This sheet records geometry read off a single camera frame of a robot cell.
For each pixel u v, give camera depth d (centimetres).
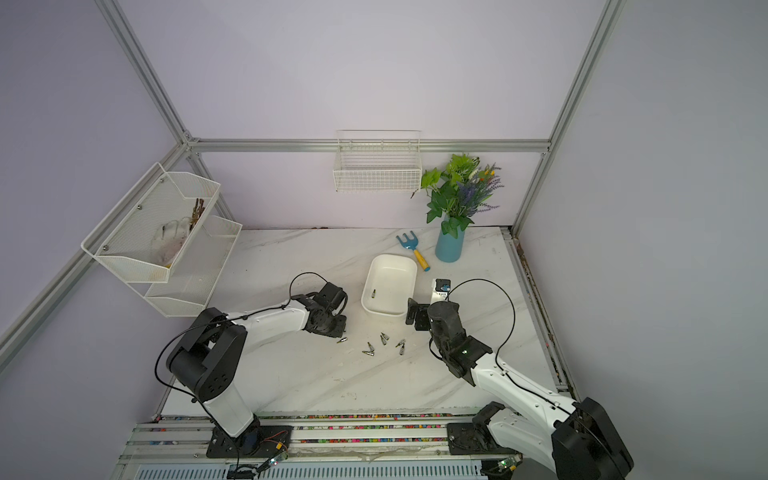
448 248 108
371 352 88
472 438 73
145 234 78
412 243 115
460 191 86
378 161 96
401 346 90
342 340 90
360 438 75
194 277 91
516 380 50
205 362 46
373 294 101
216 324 52
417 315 75
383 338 92
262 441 72
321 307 70
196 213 81
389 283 109
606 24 70
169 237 78
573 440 40
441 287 70
